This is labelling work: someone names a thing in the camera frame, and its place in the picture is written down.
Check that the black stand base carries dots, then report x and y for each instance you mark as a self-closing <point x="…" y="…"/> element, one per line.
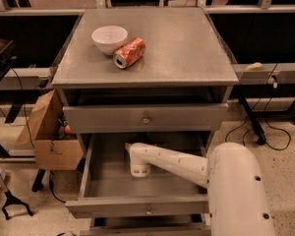
<point x="11" y="200"/>

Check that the white ceramic bowl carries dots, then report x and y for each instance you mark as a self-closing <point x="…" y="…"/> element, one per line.
<point x="109" y="38"/>

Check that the small yellow sponge piece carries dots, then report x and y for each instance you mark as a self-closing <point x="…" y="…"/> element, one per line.
<point x="254" y="66"/>

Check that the grey open middle drawer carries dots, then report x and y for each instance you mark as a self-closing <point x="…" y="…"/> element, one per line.
<point x="109" y="190"/>

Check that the grey drawer cabinet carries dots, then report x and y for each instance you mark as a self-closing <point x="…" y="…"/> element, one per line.
<point x="184" y="63"/>

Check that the grey top drawer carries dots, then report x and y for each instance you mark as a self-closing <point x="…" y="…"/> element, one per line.
<point x="145" y="118"/>

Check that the black desk leg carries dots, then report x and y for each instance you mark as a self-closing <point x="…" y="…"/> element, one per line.
<point x="259" y="131"/>

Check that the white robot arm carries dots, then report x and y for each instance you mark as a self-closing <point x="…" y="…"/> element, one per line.
<point x="237" y="201"/>

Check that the orange soda can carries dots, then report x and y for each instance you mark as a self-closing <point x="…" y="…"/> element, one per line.
<point x="130" y="53"/>

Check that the grey bottom drawer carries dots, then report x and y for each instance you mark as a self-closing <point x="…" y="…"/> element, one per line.
<point x="165" y="225"/>

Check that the brown cardboard box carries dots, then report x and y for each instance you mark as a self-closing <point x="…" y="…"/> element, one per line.
<point x="42" y="132"/>

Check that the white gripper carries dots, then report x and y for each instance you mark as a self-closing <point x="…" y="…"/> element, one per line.
<point x="140" y="170"/>

